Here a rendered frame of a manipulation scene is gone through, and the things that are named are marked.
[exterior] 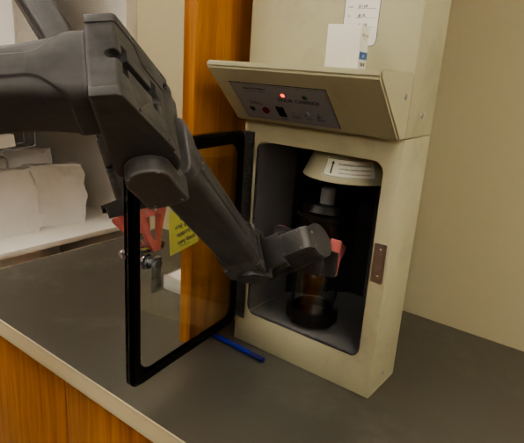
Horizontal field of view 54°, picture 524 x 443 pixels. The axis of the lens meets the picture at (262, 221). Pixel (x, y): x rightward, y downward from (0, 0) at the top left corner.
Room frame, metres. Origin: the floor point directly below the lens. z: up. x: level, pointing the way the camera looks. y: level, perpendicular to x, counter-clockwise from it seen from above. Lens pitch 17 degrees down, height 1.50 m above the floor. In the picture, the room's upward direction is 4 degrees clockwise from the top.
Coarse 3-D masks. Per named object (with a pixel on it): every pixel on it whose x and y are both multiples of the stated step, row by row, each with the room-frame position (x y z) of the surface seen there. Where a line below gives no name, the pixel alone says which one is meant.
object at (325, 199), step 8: (328, 192) 0.94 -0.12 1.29; (312, 200) 0.96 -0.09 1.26; (320, 200) 0.95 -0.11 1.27; (328, 200) 0.94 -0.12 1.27; (304, 208) 0.93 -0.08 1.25; (312, 208) 0.92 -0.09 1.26; (320, 208) 0.91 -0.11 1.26; (328, 208) 0.91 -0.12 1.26; (336, 208) 0.91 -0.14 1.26; (344, 208) 0.93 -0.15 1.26
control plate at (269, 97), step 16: (240, 96) 0.91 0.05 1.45; (256, 96) 0.89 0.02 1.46; (272, 96) 0.86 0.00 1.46; (288, 96) 0.84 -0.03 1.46; (320, 96) 0.80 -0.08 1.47; (256, 112) 0.92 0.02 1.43; (272, 112) 0.90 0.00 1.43; (288, 112) 0.87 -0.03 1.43; (304, 112) 0.85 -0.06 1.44; (320, 112) 0.83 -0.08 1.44
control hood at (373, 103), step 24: (216, 72) 0.90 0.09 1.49; (240, 72) 0.86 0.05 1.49; (264, 72) 0.83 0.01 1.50; (288, 72) 0.80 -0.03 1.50; (312, 72) 0.77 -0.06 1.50; (336, 72) 0.75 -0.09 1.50; (360, 72) 0.73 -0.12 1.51; (384, 72) 0.72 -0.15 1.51; (408, 72) 0.79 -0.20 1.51; (336, 96) 0.78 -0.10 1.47; (360, 96) 0.75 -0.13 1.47; (384, 96) 0.73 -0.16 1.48; (408, 96) 0.79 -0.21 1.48; (264, 120) 0.94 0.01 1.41; (360, 120) 0.79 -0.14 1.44; (384, 120) 0.77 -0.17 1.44
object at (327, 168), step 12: (312, 156) 0.95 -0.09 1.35; (324, 156) 0.92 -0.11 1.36; (336, 156) 0.91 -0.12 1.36; (348, 156) 0.90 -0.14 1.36; (312, 168) 0.93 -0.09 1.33; (324, 168) 0.91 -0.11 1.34; (336, 168) 0.89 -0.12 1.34; (348, 168) 0.89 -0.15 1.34; (360, 168) 0.89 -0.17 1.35; (372, 168) 0.89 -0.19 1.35; (324, 180) 0.89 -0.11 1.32; (336, 180) 0.89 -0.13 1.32; (348, 180) 0.88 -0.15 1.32; (360, 180) 0.88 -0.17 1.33; (372, 180) 0.88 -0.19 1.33
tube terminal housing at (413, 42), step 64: (256, 0) 0.99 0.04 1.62; (320, 0) 0.91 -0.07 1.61; (384, 0) 0.84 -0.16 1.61; (448, 0) 0.88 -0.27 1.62; (320, 64) 0.90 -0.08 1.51; (384, 64) 0.83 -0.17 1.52; (256, 128) 0.97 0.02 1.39; (384, 192) 0.81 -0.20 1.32; (256, 320) 0.96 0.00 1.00; (384, 320) 0.82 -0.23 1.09
